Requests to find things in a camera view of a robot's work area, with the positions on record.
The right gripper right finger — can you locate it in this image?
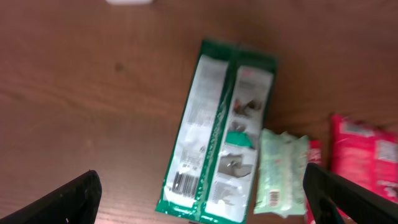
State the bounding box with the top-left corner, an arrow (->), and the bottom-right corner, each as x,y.
303,163 -> 397,224

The white barcode scanner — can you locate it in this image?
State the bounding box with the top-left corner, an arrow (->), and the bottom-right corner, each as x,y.
106,0 -> 154,5

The light green wipes pack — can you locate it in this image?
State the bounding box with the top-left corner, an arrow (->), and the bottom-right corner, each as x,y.
254,129 -> 309,218

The red snack bag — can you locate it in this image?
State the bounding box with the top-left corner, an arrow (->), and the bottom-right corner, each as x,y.
331,114 -> 397,202

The green and white package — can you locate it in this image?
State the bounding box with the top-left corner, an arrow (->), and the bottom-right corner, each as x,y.
155,39 -> 278,223

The red and white snack packet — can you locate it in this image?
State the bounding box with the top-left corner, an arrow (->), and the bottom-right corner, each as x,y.
304,140 -> 322,224

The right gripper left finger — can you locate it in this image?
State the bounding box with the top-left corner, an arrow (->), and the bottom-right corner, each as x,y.
1,170 -> 102,224

